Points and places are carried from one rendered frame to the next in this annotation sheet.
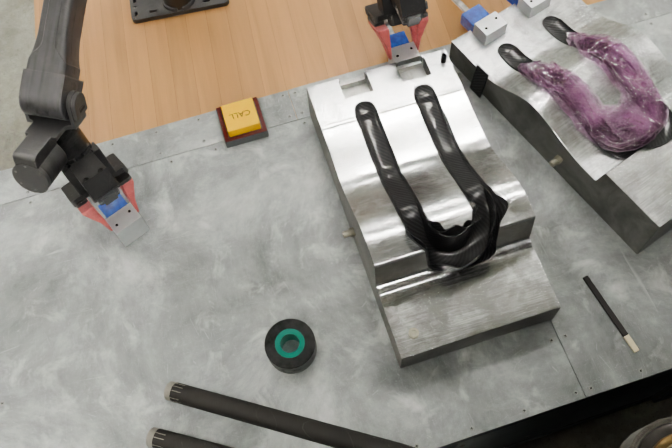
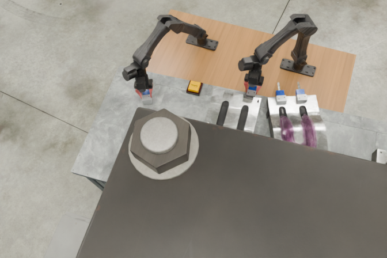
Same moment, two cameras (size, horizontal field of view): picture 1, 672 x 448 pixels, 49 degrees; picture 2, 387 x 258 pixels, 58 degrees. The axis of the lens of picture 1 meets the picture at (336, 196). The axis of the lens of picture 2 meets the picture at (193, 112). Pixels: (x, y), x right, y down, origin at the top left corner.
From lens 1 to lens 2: 0.72 m
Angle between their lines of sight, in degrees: 17
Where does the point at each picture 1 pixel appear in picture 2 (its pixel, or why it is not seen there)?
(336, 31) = (239, 75)
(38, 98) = (137, 57)
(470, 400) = not seen: hidden behind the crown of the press
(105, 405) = (114, 142)
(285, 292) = not seen: hidden behind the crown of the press
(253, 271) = not seen: hidden behind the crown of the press
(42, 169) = (128, 75)
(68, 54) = (150, 49)
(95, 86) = (163, 56)
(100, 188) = (140, 87)
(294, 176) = (198, 111)
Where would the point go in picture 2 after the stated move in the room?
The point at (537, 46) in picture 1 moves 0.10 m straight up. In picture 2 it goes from (292, 113) to (295, 103)
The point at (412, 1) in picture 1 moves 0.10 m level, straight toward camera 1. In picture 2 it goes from (253, 80) to (241, 94)
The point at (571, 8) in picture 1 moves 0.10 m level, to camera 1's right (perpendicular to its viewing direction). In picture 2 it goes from (312, 106) to (331, 114)
